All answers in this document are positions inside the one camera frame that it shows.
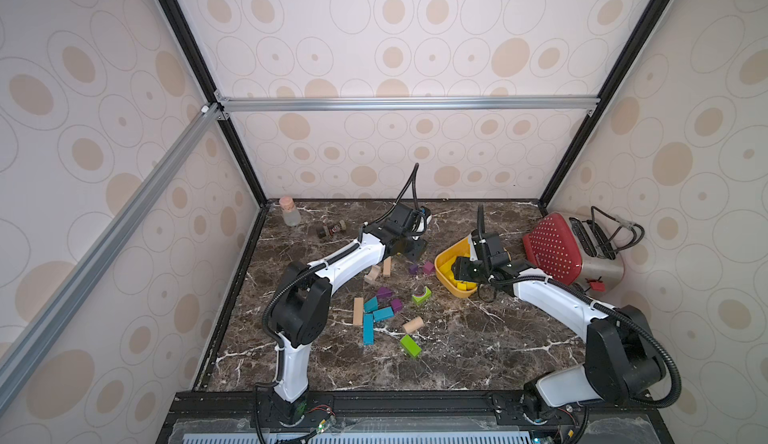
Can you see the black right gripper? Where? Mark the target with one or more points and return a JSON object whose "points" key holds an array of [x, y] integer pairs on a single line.
{"points": [[469, 267]]}

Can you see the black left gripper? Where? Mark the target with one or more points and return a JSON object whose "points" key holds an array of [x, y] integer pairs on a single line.
{"points": [[419, 249]]}

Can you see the yellow plastic tray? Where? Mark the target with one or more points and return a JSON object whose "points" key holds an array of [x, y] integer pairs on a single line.
{"points": [[450, 267]]}

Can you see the natural wood arch block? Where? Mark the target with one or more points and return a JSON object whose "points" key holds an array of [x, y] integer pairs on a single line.
{"points": [[373, 274]]}

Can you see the green rainbow arch block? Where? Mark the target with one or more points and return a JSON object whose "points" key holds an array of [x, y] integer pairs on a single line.
{"points": [[422, 297]]}

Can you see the black spice jar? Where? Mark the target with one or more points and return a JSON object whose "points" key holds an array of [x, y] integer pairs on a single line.
{"points": [[327, 230]]}

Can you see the teal block left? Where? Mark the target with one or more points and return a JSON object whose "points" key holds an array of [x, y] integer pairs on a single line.
{"points": [[371, 305]]}

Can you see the teal block right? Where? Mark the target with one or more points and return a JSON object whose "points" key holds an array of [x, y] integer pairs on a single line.
{"points": [[383, 314]]}

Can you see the long natural wood block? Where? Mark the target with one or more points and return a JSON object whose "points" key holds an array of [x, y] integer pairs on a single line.
{"points": [[358, 311]]}

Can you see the red polka dot toaster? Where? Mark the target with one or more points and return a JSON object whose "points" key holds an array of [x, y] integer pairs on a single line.
{"points": [[573, 251]]}

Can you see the long teal block front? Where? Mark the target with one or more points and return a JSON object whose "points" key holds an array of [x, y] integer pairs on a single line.
{"points": [[368, 329]]}

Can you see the natural wood cylinder block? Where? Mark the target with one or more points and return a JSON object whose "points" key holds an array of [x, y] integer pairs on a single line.
{"points": [[413, 325]]}

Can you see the clear bottle pink cap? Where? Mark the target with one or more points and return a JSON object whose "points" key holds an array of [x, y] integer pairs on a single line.
{"points": [[290, 213]]}

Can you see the green block front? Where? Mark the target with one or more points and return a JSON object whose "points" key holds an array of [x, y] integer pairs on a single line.
{"points": [[410, 346]]}

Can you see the aluminium frame bar back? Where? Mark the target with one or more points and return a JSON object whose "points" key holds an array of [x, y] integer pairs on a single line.
{"points": [[446, 103]]}

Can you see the aluminium frame bar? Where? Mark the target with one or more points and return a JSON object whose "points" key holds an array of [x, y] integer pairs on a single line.
{"points": [[42, 333], [446, 103]]}

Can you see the aluminium frame bar left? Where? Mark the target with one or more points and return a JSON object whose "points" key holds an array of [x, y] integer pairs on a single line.
{"points": [[42, 333]]}

